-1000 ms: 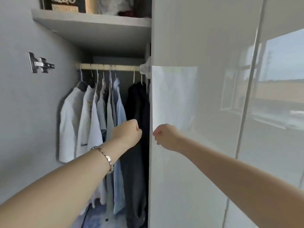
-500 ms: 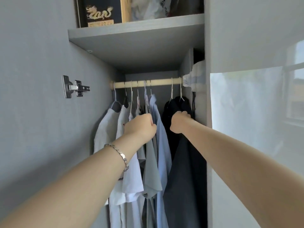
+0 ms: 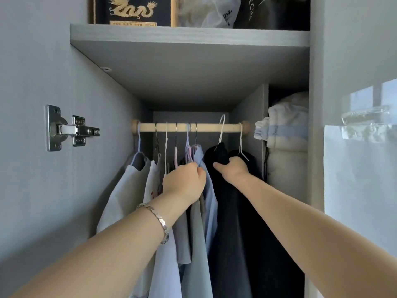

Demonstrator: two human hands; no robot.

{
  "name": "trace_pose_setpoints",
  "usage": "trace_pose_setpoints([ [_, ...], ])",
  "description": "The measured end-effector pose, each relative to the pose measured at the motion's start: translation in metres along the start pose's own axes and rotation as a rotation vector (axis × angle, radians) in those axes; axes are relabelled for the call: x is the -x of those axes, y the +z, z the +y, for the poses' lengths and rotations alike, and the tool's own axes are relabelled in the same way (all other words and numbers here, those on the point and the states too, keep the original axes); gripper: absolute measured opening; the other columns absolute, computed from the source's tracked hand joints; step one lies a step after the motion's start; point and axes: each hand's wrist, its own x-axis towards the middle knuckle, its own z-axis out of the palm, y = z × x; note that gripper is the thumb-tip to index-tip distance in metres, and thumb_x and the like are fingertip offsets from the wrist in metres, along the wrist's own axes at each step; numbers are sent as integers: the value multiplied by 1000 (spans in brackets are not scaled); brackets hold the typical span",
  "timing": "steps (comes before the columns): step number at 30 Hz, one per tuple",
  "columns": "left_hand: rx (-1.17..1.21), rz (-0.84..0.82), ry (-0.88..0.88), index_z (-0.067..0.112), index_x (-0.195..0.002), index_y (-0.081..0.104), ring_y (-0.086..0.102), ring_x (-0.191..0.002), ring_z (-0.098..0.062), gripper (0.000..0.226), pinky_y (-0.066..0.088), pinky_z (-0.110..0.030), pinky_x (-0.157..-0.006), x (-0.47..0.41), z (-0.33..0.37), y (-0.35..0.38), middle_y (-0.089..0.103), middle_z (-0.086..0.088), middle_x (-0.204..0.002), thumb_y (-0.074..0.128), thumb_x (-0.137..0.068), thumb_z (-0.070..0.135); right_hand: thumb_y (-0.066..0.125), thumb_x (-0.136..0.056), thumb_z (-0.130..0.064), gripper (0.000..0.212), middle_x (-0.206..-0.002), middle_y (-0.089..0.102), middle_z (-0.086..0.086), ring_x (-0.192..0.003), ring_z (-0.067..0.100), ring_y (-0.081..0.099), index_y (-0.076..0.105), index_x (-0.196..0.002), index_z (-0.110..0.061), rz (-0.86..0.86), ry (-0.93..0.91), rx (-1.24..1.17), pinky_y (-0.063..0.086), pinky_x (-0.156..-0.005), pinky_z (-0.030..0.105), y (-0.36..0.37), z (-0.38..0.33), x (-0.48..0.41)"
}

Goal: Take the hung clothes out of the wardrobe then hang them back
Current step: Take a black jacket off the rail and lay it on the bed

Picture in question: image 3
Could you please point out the person's right hand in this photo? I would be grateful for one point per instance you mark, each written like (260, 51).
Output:
(237, 172)

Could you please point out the person's left hand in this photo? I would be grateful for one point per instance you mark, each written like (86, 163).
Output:
(186, 186)

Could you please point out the black jacket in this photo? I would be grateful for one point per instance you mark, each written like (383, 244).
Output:
(229, 229)

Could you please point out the row of clothes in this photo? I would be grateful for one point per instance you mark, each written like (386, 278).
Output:
(124, 195)

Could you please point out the row of assorted hangers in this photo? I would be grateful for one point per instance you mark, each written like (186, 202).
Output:
(138, 139)

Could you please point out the white glossy wardrobe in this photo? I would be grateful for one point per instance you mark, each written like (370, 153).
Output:
(37, 183)

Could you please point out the person's left forearm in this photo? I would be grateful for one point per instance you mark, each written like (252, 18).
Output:
(93, 266)

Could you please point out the person's right forearm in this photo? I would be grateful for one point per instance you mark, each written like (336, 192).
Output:
(310, 238)

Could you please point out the cream rolled quilt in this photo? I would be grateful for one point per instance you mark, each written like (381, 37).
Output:
(288, 176)

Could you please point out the wooden hanging rod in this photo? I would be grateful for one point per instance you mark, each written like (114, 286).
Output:
(204, 127)

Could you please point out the white fleece blanket blue stripe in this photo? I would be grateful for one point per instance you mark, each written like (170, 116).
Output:
(285, 127)

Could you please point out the metal door hinge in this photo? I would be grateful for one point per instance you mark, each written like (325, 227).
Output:
(77, 130)

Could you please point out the white paper sheet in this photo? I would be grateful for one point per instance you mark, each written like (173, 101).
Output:
(359, 189)

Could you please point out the clear tape strip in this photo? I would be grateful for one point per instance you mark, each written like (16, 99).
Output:
(366, 116)

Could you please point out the black shopping bag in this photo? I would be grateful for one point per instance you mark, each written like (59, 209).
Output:
(279, 15)

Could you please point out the translucent white plastic bag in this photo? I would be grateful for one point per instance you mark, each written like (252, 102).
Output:
(207, 12)

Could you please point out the black box gold dragon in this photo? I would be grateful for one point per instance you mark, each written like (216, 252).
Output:
(133, 12)

